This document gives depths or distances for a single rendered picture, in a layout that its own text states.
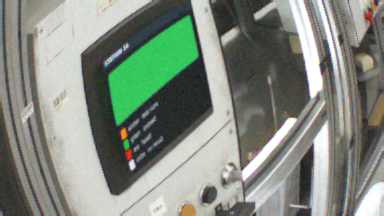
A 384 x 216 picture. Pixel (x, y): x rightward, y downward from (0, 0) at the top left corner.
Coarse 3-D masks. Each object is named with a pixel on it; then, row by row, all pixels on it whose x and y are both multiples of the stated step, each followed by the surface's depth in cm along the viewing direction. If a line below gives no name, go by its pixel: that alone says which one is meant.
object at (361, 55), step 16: (368, 32) 245; (352, 48) 227; (368, 48) 243; (368, 64) 242; (368, 80) 242; (368, 96) 242; (368, 112) 243; (368, 128) 244; (368, 144) 246; (368, 160) 249
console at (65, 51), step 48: (96, 0) 132; (144, 0) 143; (192, 0) 153; (48, 48) 123; (96, 48) 133; (48, 96) 125; (96, 96) 134; (48, 144) 127; (96, 144) 136; (192, 144) 156; (96, 192) 136; (144, 192) 147; (192, 192) 157
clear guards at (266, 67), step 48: (240, 0) 168; (288, 0) 185; (240, 48) 167; (288, 48) 183; (336, 48) 208; (240, 96) 168; (288, 96) 183; (336, 96) 208; (240, 144) 169; (288, 144) 185; (336, 144) 211; (336, 192) 218
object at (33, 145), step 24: (24, 0) 115; (24, 24) 117; (336, 24) 210; (24, 48) 118; (24, 72) 120; (24, 96) 121; (312, 168) 221; (48, 192) 127; (288, 192) 227; (312, 192) 224
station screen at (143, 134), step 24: (168, 24) 145; (192, 24) 150; (120, 48) 136; (192, 72) 150; (168, 96) 146; (192, 96) 151; (144, 120) 142; (168, 120) 147; (192, 120) 151; (120, 144) 138; (144, 144) 142; (168, 144) 147
